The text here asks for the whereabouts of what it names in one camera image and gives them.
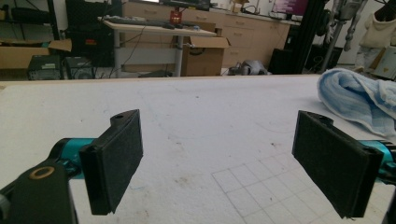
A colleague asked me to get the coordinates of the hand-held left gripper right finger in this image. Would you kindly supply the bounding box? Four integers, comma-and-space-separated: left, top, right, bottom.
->
291, 109, 385, 219

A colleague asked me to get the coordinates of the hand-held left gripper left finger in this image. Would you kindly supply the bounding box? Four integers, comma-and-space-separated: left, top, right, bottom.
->
78, 108, 145, 217

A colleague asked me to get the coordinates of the light blue striped towel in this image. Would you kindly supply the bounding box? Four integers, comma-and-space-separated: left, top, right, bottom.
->
317, 68, 396, 138

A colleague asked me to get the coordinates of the white foam mat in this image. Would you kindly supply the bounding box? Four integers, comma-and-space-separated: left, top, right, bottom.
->
0, 76, 396, 224

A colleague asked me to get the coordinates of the black computer tower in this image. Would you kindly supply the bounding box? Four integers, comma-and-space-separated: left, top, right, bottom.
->
27, 55, 64, 81
64, 56, 96, 80

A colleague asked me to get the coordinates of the grey headset device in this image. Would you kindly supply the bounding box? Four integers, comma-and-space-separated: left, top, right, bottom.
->
228, 60, 269, 77

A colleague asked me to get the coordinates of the black equipment case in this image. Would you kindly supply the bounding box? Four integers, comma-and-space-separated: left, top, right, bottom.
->
64, 0, 115, 68

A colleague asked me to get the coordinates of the black metal stand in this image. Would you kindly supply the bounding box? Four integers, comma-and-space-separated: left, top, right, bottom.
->
292, 0, 331, 74

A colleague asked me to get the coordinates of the open cardboard box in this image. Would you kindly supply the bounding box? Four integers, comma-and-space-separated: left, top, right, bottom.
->
181, 36, 232, 77

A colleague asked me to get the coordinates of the grey-legged desk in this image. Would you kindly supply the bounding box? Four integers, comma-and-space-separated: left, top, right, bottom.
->
98, 17, 219, 78

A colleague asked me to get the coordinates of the cream garment on stand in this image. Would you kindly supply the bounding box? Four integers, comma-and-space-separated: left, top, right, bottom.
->
358, 3, 396, 50

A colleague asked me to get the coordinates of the black keyboard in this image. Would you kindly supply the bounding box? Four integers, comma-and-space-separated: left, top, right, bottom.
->
104, 16, 171, 28

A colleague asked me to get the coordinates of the flat cardboard box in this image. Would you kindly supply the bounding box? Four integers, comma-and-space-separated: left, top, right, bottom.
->
0, 38, 73, 70

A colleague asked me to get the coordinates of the grey robot figure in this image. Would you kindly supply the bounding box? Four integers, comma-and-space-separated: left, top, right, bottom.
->
320, 0, 365, 73

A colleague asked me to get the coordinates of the wooden cabinet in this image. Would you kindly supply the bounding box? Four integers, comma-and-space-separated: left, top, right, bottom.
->
122, 1, 292, 68

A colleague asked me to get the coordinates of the small red device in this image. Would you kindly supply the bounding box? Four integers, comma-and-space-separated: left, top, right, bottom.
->
169, 10, 183, 25

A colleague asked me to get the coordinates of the monitor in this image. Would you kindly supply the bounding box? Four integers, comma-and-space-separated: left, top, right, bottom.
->
272, 0, 311, 17

